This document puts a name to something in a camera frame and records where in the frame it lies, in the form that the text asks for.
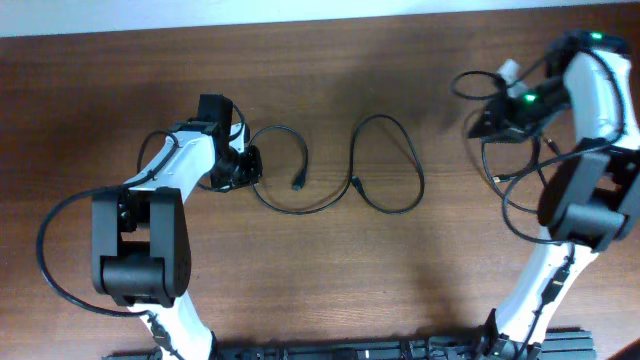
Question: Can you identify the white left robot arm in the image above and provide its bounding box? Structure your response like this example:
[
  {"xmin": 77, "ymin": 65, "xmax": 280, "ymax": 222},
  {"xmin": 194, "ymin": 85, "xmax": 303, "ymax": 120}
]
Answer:
[{"xmin": 91, "ymin": 94, "xmax": 262, "ymax": 359}]

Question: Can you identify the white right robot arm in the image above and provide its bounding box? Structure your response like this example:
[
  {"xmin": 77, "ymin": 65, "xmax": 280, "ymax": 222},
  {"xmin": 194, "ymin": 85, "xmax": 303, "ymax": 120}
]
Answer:
[{"xmin": 428, "ymin": 30, "xmax": 639, "ymax": 359}]

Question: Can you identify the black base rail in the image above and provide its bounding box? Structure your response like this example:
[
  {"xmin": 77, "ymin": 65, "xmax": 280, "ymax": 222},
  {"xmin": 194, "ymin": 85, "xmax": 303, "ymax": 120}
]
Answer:
[{"xmin": 102, "ymin": 327, "xmax": 596, "ymax": 360}]

